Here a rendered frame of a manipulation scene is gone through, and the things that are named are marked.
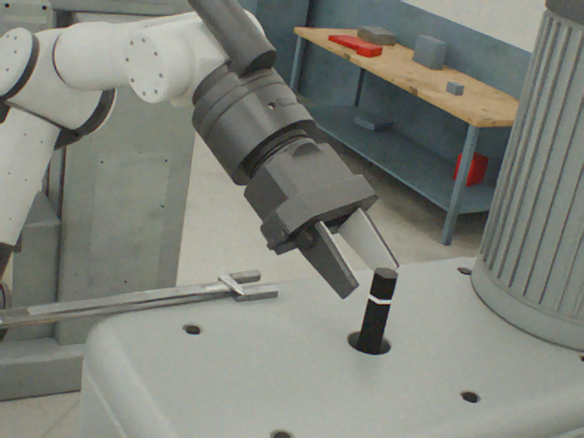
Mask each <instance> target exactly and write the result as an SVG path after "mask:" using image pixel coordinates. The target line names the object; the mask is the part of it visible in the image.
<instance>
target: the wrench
mask: <svg viewBox="0 0 584 438"><path fill-rule="evenodd" d="M260 277H261V274H260V273H259V271H258V270H257V269H254V270H246V271H239V272H232V274H228V275H223V276H219V277H218V278H217V282H209V283H202V284H196V285H188V286H181V287H167V288H161V289H153V290H146V291H140V292H132V293H126V294H118V295H111V296H105V297H91V298H83V299H77V300H70V301H63V302H57V303H48V304H42V305H35V306H28V307H21V308H9V309H2V310H0V329H7V328H12V329H13V328H14V327H17V328H19V326H20V327H25V326H32V325H38V324H46V323H51V322H58V321H64V320H71V319H76V318H89V317H96V316H102V315H108V314H114V313H121V312H128V311H134V310H140V309H147V308H159V307H166V306H172V305H179V304H185V303H193V302H198V301H205V300H212V299H218V298H225V297H230V296H232V297H233V299H234V300H235V301H237V302H240V301H247V300H248V301H254V300H259V299H267V298H272V297H277V294H278V290H277V288H276V287H275V286H270V285H269V286H261V287H250V288H244V289H242V288H241V287H240V286H239V284H245V283H253V282H258V281H260Z"/></svg>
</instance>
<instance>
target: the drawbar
mask: <svg viewBox="0 0 584 438"><path fill-rule="evenodd" d="M397 279H398V273H397V272H396V271H394V270H392V269H390V268H389V267H376V269H375V271H374V275H373V279H372V282H371V287H370V295H371V296H373V297H375V298H377V299H378V300H392V298H393V295H394V290H395V287H396V283H397ZM390 310H391V304H380V303H377V302H375V301H373V300H372V299H370V298H369V299H368V303H367V307H366V308H365V312H364V316H363V320H362V324H361V328H360V336H359V341H358V345H357V348H356V350H358V351H361V352H364V354H367V355H373V356H379V353H380V349H381V343H382V339H383V335H384V330H385V326H386V323H387V322H388V318H389V315H390Z"/></svg>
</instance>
